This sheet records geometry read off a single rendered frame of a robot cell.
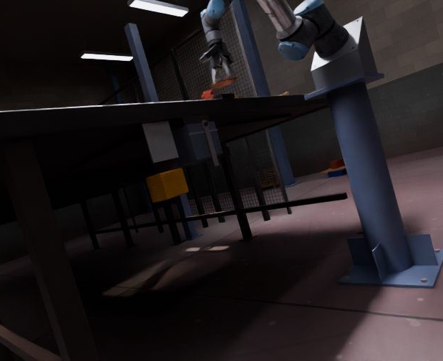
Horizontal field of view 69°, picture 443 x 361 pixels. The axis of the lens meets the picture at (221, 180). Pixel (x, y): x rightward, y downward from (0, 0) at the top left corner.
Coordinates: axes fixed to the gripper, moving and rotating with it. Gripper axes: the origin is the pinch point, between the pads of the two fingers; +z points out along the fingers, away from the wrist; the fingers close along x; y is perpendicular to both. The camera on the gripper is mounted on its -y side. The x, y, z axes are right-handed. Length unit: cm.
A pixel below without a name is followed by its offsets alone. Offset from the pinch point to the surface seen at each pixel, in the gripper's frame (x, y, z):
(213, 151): -26, -42, 34
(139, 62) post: 182, 82, -93
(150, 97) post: 182, 83, -54
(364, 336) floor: -52, -22, 106
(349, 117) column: -46, 22, 34
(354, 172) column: -41, 22, 58
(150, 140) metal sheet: -24, -64, 27
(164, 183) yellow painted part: -27, -65, 40
